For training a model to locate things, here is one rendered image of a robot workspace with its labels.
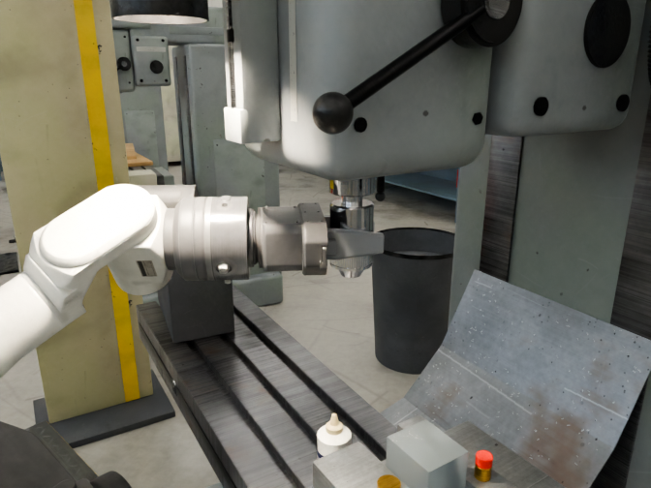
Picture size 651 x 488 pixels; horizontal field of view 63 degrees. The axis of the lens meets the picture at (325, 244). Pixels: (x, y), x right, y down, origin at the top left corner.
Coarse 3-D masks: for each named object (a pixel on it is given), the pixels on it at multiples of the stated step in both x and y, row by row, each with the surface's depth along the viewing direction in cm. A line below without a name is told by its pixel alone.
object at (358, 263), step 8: (336, 216) 56; (368, 216) 56; (336, 224) 56; (344, 224) 55; (352, 224) 55; (360, 224) 55; (368, 224) 56; (368, 256) 57; (336, 264) 57; (344, 264) 57; (352, 264) 56; (360, 264) 57; (368, 264) 57
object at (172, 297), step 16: (176, 272) 97; (176, 288) 98; (192, 288) 99; (208, 288) 101; (224, 288) 102; (160, 304) 116; (176, 304) 99; (192, 304) 100; (208, 304) 101; (224, 304) 103; (176, 320) 100; (192, 320) 101; (208, 320) 102; (224, 320) 104; (176, 336) 101; (192, 336) 102; (208, 336) 103
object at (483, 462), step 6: (480, 450) 52; (480, 456) 51; (486, 456) 51; (492, 456) 51; (480, 462) 51; (486, 462) 51; (492, 462) 51; (480, 468) 51; (486, 468) 51; (474, 474) 52; (480, 474) 51; (486, 474) 51; (480, 480) 51; (486, 480) 51
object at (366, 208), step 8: (336, 200) 57; (368, 200) 57; (336, 208) 55; (344, 208) 55; (352, 208) 55; (360, 208) 55; (368, 208) 55; (344, 216) 55; (352, 216) 55; (360, 216) 55
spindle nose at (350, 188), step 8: (336, 184) 54; (344, 184) 54; (352, 184) 54; (360, 184) 54; (368, 184) 54; (336, 192) 55; (344, 192) 54; (352, 192) 54; (360, 192) 54; (368, 192) 55
